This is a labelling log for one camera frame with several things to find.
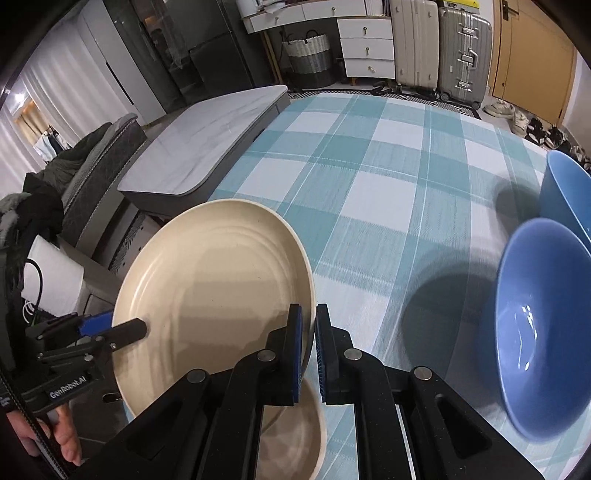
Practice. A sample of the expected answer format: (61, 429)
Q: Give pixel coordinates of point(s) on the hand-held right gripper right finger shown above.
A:
(325, 360)

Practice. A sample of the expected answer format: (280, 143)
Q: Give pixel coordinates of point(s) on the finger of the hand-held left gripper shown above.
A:
(129, 330)
(94, 324)

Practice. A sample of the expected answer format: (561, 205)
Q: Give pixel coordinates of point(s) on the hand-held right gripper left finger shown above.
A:
(293, 360)

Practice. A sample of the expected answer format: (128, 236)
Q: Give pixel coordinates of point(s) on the beige plate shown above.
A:
(295, 438)
(207, 286)

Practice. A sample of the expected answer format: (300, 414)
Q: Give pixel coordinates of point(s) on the blue bowl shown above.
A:
(563, 194)
(540, 323)

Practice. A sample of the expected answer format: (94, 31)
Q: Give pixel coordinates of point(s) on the person's left hand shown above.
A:
(69, 438)

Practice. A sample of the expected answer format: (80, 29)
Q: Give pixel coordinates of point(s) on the dark clothing pile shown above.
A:
(37, 203)

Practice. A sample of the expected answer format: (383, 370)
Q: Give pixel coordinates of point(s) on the teal checked tablecloth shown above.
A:
(369, 184)

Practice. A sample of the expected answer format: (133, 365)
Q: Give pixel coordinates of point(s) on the grey marble coffee table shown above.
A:
(198, 147)

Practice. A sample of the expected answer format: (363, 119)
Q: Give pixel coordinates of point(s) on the white curtain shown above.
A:
(69, 69)

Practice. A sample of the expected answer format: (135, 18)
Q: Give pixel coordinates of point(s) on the dark grey refrigerator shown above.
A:
(212, 46)

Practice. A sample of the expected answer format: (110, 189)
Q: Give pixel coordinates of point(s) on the grey woven laundry basket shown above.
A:
(309, 57)

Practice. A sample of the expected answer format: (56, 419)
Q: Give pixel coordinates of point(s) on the pile of shoes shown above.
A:
(535, 124)

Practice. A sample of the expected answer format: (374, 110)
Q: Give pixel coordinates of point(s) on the beige suitcase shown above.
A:
(415, 46)

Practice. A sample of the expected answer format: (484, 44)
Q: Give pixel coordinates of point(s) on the white vanity desk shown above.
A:
(360, 32)

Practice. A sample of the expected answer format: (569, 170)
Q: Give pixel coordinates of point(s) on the silver suitcase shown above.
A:
(464, 55)

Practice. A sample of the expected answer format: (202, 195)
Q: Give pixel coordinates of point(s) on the white canister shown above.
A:
(247, 9)

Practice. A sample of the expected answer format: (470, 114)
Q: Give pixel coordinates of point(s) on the wooden door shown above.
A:
(531, 55)

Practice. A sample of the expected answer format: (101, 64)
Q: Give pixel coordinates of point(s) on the yellow shoe box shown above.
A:
(461, 3)

